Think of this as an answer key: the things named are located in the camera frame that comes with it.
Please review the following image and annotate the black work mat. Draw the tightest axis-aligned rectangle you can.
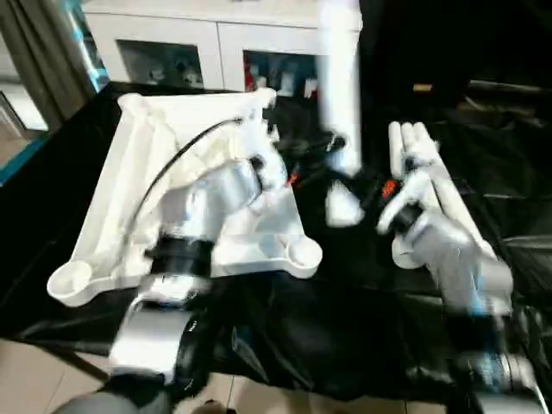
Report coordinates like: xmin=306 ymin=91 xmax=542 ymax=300
xmin=0 ymin=81 xmax=552 ymax=398

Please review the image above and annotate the light blue frame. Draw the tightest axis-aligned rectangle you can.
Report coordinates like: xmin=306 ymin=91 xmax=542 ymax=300
xmin=72 ymin=8 xmax=109 ymax=94

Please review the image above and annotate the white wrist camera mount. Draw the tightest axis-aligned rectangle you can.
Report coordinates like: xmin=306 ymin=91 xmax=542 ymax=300
xmin=239 ymin=116 xmax=298 ymax=216
xmin=377 ymin=154 xmax=435 ymax=236

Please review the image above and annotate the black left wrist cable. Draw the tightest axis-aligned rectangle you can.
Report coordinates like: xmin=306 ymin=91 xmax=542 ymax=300
xmin=127 ymin=116 xmax=245 ymax=242

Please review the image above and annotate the grey curtain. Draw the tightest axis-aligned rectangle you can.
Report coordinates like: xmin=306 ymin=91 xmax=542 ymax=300
xmin=0 ymin=0 xmax=96 ymax=130

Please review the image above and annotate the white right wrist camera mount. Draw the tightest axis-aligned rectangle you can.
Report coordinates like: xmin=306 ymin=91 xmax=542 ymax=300
xmin=377 ymin=154 xmax=435 ymax=236

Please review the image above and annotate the white plastic table leg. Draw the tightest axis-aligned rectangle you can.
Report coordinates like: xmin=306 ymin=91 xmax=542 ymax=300
xmin=398 ymin=122 xmax=475 ymax=260
xmin=317 ymin=0 xmax=366 ymax=228
xmin=386 ymin=121 xmax=432 ymax=269
xmin=413 ymin=122 xmax=497 ymax=268

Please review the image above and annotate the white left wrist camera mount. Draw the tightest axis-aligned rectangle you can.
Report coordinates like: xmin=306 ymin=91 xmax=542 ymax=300
xmin=239 ymin=116 xmax=298 ymax=216

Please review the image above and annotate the white glass-door cabinet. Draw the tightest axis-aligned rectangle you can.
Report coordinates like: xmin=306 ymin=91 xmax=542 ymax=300
xmin=81 ymin=0 xmax=363 ymax=98

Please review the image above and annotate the black furniture unit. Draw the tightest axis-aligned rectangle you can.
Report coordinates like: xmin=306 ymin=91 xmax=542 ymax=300
xmin=357 ymin=0 xmax=552 ymax=113

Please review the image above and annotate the white plastic table top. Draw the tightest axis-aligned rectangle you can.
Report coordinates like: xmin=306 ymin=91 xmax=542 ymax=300
xmin=45 ymin=87 xmax=324 ymax=308

